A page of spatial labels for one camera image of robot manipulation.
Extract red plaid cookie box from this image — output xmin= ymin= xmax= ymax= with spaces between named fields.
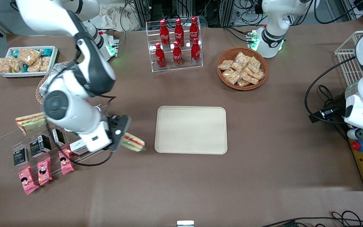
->
xmin=67 ymin=139 xmax=90 ymax=157

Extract clear-wrapped granola packet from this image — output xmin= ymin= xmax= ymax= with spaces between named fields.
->
xmin=0 ymin=57 xmax=12 ymax=75
xmin=39 ymin=56 xmax=51 ymax=73
xmin=9 ymin=57 xmax=23 ymax=73
xmin=17 ymin=48 xmax=42 ymax=66
xmin=27 ymin=58 xmax=43 ymax=73

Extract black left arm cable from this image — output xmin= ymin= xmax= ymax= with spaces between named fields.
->
xmin=304 ymin=56 xmax=357 ymax=124

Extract red cola bottle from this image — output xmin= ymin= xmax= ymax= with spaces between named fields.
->
xmin=191 ymin=38 xmax=201 ymax=65
xmin=189 ymin=16 xmax=199 ymax=43
xmin=159 ymin=19 xmax=170 ymax=48
xmin=172 ymin=41 xmax=183 ymax=67
xmin=155 ymin=43 xmax=166 ymax=69
xmin=174 ymin=18 xmax=185 ymax=47

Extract clear acrylic tiered stand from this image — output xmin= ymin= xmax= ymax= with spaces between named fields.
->
xmin=0 ymin=95 xmax=114 ymax=172

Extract clear acrylic bottle rack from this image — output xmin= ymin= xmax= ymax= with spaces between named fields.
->
xmin=146 ymin=16 xmax=204 ymax=73

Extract triangular sandwich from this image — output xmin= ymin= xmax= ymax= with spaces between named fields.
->
xmin=120 ymin=132 xmax=146 ymax=153
xmin=15 ymin=112 xmax=48 ymax=137

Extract white plastic snack bin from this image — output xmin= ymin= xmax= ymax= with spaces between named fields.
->
xmin=0 ymin=46 xmax=59 ymax=78

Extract white wire rack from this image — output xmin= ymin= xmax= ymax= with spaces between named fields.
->
xmin=334 ymin=30 xmax=363 ymax=86

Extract black floor cables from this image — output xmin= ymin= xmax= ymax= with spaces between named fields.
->
xmin=260 ymin=210 xmax=363 ymax=227

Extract crumpled beige cloth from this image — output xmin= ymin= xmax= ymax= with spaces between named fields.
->
xmin=97 ymin=4 xmax=141 ymax=32

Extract silver foil container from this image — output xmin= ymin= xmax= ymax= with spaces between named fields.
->
xmin=39 ymin=63 xmax=70 ymax=97

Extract brown paper table cover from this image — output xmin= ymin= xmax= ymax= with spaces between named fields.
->
xmin=0 ymin=17 xmax=363 ymax=227

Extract round wicker basket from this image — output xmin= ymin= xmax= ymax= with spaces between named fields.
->
xmin=216 ymin=47 xmax=269 ymax=91

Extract pink snack packet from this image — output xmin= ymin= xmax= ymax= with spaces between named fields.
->
xmin=37 ymin=156 xmax=53 ymax=186
xmin=58 ymin=148 xmax=75 ymax=176
xmin=18 ymin=166 xmax=39 ymax=195

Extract beige rectangular tray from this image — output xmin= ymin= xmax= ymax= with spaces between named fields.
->
xmin=155 ymin=106 xmax=228 ymax=155

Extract oval wicker basket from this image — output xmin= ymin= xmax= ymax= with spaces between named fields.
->
xmin=36 ymin=61 xmax=72 ymax=104

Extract black drink carton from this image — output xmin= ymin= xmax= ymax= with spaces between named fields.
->
xmin=13 ymin=147 xmax=29 ymax=167
xmin=29 ymin=135 xmax=52 ymax=158
xmin=52 ymin=128 xmax=66 ymax=146

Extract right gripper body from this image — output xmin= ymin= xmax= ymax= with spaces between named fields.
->
xmin=79 ymin=121 xmax=113 ymax=153

